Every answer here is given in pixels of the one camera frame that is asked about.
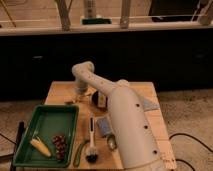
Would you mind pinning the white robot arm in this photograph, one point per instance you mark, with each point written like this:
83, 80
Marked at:
136, 143

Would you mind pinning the dark red grape bunch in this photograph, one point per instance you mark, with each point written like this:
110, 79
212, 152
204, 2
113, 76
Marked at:
59, 142

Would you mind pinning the yellow corn cob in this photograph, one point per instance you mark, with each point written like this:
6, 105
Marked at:
38, 144

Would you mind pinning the green chili pepper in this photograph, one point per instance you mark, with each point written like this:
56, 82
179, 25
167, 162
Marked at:
77, 158

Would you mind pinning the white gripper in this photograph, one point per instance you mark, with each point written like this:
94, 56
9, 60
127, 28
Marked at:
81, 87

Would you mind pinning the blue sponge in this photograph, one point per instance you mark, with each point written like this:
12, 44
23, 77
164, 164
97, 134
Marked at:
104, 126

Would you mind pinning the dark round plate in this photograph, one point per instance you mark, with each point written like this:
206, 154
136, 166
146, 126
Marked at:
95, 99

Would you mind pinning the wooden block on plate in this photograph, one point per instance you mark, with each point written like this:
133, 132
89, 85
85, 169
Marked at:
101, 100

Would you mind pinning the blue grey cloth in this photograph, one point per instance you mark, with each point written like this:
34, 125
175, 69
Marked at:
148, 105

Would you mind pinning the small metal cup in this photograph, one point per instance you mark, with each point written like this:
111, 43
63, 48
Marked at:
111, 142

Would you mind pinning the green plastic tray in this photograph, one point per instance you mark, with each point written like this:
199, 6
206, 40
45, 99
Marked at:
46, 122

